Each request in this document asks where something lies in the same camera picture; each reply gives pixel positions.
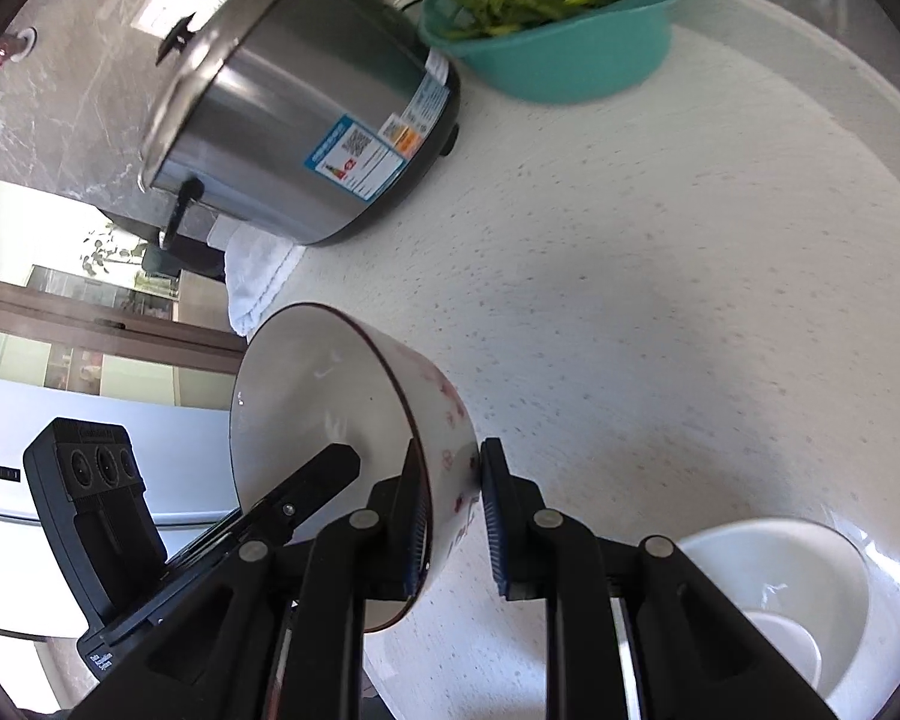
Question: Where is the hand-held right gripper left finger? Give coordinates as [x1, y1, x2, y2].
[67, 439, 430, 720]

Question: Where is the green potted plant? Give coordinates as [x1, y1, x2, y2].
[81, 221, 152, 272]

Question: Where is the white refrigerator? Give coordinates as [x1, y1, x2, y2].
[0, 371, 242, 642]

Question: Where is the large white brown-rimmed bowl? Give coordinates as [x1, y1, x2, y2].
[229, 303, 482, 632]

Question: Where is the stainless steel rice cooker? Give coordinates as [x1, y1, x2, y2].
[136, 0, 462, 248]

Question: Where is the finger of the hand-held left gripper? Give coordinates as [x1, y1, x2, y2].
[166, 444, 362, 565]

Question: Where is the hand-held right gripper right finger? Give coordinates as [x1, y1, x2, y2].
[480, 436, 833, 720]

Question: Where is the brown wooden door frame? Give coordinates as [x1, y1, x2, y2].
[0, 274, 245, 377]

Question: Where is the small white bowl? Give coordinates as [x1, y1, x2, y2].
[675, 516, 872, 720]
[742, 610, 824, 700]

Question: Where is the teal plastic basin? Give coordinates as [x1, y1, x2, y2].
[418, 0, 691, 104]

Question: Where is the white folded towel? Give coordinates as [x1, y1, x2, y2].
[223, 221, 306, 337]

